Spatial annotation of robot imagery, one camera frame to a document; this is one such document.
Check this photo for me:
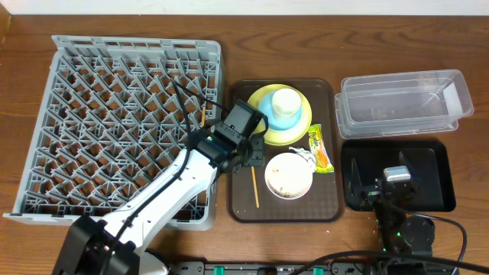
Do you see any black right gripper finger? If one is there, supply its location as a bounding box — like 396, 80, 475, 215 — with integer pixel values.
349, 158, 361, 195
399, 151, 415, 176

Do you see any wooden chopstick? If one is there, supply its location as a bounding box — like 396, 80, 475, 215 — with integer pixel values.
251, 167, 260, 209
200, 105, 206, 128

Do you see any yellow green snack wrapper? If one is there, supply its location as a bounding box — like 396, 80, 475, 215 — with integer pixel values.
308, 124, 334, 173

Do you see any white bowl with food residue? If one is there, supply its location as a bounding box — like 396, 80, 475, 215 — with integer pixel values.
264, 153, 313, 200

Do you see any white tissue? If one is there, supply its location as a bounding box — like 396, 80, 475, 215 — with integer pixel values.
288, 147, 316, 172

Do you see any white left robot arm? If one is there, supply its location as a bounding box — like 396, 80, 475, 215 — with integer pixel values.
53, 100, 268, 274

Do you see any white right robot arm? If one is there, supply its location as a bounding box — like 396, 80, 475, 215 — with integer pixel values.
348, 159, 436, 256

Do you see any black plastic tray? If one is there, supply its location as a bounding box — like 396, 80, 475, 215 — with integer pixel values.
341, 140, 456, 212

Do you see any light blue saucer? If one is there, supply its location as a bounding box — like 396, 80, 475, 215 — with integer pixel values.
258, 92, 302, 131

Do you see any yellow-green plate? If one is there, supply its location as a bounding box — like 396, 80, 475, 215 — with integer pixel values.
248, 84, 312, 146

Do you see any white cup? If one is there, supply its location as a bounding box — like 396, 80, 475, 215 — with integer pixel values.
271, 88, 301, 116

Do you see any clear plastic container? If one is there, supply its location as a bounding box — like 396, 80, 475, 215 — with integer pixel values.
335, 70, 474, 140

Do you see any brown serving tray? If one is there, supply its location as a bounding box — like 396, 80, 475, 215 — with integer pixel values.
227, 79, 345, 223

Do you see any grey plastic dish rack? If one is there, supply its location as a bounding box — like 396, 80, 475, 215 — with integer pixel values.
7, 35, 225, 226

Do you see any black base rail with buttons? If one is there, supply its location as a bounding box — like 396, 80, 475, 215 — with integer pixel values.
170, 261, 453, 275

